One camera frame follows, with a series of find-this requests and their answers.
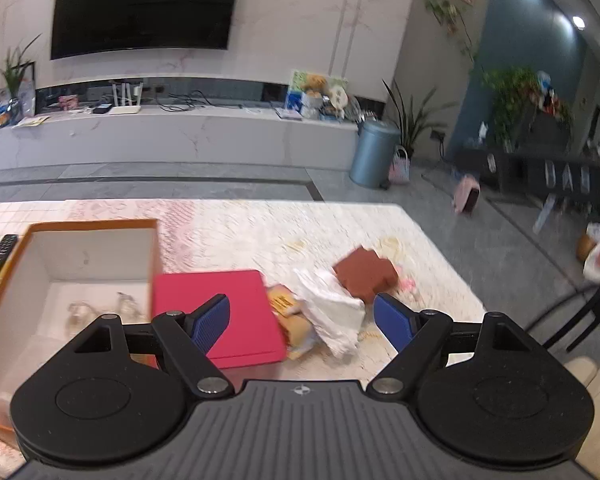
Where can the red lidded plastic box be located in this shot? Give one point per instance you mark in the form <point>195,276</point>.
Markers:
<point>240,330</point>

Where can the green bushy potted plant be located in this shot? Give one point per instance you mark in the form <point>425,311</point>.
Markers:
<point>512,88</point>

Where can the orange cardboard box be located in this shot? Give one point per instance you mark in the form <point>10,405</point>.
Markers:
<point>54,264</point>

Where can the brown cat-shaped sponge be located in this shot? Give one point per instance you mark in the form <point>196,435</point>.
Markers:
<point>364,275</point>

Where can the pink space heater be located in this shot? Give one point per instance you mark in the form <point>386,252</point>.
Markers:
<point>466,195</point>

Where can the yellow snack packet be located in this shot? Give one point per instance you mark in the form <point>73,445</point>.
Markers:
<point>299,333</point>

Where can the white wifi router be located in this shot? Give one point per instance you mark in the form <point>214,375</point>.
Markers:
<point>127,99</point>

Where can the white paper towel sheet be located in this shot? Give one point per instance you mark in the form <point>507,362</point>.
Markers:
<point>336,316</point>

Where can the pastel woven basket bag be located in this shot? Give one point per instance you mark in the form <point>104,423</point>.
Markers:
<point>400,169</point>

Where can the hanging ivy vine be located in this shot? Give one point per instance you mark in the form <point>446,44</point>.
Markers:
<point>450,17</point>

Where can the white flower bouquet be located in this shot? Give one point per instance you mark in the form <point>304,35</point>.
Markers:
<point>81,313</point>

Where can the blue metal trash bin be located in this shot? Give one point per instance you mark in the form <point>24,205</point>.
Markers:
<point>374,153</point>

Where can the green plant in vase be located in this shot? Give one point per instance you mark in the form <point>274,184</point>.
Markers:
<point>13,70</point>

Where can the teddy bear on stand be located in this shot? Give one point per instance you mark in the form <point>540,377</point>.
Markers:
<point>312,95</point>

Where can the wall mounted black television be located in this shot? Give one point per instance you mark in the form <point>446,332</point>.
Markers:
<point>83,27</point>

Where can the pink white crochet item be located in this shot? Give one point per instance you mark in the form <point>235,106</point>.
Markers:
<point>407,290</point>

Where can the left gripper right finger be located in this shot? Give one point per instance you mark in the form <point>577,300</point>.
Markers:
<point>418,338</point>

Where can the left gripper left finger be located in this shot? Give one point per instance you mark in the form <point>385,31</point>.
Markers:
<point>184,340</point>

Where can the potted snake plant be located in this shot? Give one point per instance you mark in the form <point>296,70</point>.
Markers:
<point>414,119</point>

